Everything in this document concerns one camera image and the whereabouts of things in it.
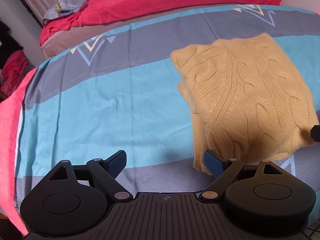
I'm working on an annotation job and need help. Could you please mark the blue grey patterned bedsheet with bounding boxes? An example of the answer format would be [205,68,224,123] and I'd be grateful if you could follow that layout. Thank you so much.
[14,4,319,207]

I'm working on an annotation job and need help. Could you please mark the tan cable-knit cardigan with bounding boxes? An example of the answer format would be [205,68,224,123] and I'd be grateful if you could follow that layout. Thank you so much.
[170,33,318,172]

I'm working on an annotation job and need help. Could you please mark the dark hanging clothes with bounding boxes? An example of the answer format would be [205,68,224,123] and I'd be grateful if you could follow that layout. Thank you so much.
[0,22,23,68]

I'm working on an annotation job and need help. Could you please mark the crumpled grey blue cloth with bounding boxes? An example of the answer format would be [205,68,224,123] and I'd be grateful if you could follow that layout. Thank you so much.
[43,0,88,22]

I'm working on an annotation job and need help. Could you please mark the pink red blanket under sheet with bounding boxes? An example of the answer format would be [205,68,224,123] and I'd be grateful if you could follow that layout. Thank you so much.
[1,68,37,236]

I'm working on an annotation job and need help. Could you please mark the red folded clothes pile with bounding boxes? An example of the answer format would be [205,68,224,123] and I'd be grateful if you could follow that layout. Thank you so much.
[1,50,34,96]

